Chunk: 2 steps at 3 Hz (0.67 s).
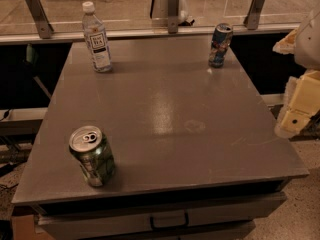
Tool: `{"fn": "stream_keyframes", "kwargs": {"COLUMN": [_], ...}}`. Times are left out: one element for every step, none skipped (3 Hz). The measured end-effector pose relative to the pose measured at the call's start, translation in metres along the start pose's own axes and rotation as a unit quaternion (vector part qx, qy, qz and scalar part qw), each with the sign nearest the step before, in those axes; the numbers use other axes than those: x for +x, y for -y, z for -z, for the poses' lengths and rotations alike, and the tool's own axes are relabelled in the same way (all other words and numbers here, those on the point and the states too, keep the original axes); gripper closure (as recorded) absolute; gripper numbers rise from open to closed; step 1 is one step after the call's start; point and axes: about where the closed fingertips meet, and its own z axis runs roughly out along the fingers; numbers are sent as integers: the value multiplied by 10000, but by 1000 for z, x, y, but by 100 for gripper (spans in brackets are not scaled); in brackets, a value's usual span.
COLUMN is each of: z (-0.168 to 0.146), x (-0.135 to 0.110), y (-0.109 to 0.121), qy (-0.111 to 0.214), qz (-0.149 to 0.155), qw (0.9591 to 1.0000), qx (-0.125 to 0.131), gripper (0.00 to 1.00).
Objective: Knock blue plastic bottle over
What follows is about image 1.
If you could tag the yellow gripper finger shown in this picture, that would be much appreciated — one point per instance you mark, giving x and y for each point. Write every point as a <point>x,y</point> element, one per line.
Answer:
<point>301,102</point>

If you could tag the clear plastic tea bottle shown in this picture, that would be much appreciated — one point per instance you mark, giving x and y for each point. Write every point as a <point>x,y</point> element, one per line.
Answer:
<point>96,39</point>

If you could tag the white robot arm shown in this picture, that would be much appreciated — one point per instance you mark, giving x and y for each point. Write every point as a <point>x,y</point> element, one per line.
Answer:
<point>303,42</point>

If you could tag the blue soda can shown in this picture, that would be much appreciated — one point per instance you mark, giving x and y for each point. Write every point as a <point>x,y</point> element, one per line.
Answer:
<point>220,43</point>

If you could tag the green soda can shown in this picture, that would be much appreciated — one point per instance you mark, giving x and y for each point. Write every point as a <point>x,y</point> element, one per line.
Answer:
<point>90,147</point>

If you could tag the horizontal metal rail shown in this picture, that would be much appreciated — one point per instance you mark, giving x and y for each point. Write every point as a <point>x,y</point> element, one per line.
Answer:
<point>71,37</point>

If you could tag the right metal rail bracket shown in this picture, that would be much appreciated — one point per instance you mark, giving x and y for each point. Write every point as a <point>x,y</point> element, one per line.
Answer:
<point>252,19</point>

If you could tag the metal rail bracket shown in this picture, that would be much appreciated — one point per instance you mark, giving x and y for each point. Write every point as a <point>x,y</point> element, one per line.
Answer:
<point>173,10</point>
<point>252,19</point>
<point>43,26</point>

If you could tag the grey drawer with black handle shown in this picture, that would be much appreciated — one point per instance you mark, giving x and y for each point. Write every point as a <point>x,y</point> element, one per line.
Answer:
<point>222,219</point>

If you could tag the middle metal rail bracket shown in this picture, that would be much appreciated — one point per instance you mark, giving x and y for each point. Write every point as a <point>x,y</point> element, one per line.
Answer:
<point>173,10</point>

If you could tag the left metal rail bracket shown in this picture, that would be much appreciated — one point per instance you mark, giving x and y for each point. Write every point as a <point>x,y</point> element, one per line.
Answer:
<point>43,26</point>

